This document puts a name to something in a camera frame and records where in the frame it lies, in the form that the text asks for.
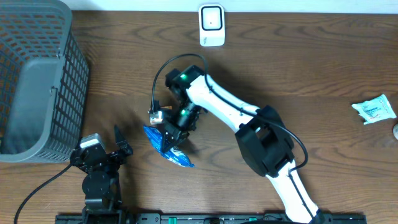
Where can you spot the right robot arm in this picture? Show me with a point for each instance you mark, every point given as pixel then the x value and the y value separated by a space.
pixel 263 140

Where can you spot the green lid jar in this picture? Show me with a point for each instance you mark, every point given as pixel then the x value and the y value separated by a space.
pixel 395 131

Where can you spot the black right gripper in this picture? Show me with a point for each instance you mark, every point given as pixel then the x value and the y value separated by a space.
pixel 180 132

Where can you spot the grey plastic mesh basket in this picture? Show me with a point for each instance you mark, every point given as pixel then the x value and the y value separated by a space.
pixel 44 82

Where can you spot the light teal snack packet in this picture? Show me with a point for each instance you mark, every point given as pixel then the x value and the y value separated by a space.
pixel 375 110

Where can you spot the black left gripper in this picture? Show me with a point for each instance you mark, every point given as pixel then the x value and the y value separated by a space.
pixel 117 158

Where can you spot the white barcode scanner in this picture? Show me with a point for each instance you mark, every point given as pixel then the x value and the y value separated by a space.
pixel 212 25

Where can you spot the blue Oreo cookie pack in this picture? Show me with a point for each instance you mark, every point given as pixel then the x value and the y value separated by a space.
pixel 174 155

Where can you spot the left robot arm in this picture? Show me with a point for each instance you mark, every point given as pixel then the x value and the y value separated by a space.
pixel 101 186

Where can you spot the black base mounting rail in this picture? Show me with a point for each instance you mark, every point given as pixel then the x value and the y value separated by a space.
pixel 155 218

